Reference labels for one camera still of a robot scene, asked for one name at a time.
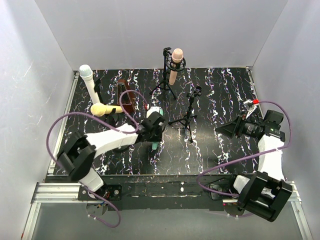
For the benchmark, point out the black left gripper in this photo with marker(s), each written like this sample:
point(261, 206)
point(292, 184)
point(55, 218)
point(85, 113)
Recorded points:
point(155, 141)

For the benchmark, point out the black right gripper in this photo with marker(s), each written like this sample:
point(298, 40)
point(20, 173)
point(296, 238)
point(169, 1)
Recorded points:
point(239, 127)

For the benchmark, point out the mint green microphone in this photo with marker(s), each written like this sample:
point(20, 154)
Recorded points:
point(155, 145)

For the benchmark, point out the black round-base clip stand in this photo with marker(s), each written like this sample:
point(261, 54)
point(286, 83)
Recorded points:
point(113, 120)
point(97, 89)

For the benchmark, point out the black tripod clip stand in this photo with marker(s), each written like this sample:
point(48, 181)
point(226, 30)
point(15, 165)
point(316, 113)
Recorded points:
point(185, 121)

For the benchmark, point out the yellow microphone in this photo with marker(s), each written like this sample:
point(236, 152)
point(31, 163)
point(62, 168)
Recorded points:
point(99, 109)

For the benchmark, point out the pink microphone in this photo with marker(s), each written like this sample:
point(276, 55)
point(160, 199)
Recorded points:
point(176, 58)

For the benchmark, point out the white microphone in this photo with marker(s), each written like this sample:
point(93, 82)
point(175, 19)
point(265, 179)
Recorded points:
point(87, 76)

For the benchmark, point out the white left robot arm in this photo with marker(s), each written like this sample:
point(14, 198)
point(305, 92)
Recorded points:
point(79, 152)

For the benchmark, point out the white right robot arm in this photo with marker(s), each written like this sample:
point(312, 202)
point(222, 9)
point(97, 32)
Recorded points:
point(266, 192)

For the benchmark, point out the brown wooden metronome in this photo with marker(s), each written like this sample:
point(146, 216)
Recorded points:
point(128, 99)

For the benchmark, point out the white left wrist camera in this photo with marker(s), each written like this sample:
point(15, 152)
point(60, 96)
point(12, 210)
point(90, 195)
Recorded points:
point(155, 112)

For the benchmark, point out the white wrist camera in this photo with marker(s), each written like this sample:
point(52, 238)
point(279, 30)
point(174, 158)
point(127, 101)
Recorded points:
point(155, 112)
point(250, 106)

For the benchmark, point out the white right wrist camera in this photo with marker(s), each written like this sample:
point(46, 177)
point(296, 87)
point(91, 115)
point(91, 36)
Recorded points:
point(250, 106)

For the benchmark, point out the black tripod shock-mount stand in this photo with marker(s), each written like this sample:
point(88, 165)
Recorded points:
point(167, 67)

